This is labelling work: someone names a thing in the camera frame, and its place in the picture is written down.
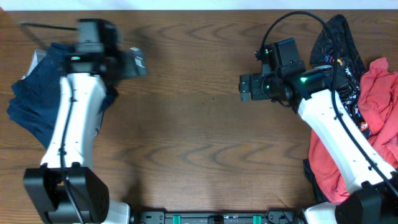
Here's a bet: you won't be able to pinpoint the orange red t-shirt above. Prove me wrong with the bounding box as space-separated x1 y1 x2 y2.
303 58 397 202

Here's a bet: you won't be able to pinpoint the navy blue shorts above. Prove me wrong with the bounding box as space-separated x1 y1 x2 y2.
103 47 148 86
6 42 119 150

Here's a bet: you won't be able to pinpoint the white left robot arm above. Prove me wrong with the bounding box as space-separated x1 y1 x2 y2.
24 53 131 223

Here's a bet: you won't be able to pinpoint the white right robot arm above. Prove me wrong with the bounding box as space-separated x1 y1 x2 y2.
239 65 397 223

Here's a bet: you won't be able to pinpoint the folded grey garment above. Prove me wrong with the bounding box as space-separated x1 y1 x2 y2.
22 50 47 79

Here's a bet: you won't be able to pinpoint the black patterned garment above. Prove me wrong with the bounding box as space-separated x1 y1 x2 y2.
303 14 371 203

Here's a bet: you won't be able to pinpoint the folded navy blue shorts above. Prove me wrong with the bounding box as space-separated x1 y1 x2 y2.
6 42 119 150

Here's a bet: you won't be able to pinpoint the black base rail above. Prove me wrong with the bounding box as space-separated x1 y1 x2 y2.
105 202 312 224

